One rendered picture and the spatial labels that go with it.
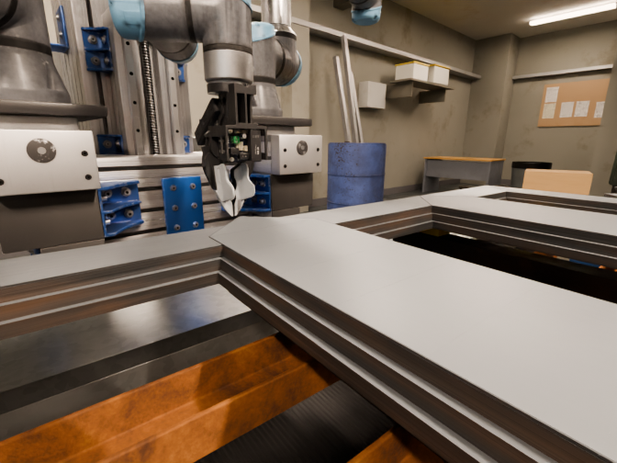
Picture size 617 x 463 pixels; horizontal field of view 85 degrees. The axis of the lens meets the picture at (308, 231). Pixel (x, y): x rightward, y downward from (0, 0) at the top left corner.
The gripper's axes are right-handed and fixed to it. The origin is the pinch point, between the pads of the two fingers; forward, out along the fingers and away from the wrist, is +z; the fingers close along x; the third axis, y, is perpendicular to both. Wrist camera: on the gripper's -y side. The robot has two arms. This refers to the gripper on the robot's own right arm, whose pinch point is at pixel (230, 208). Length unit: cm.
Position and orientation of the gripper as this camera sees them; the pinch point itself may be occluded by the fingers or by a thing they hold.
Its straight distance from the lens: 62.2
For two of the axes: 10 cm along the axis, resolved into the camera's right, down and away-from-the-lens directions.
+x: 7.9, -1.6, 6.0
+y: 6.2, 2.0, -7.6
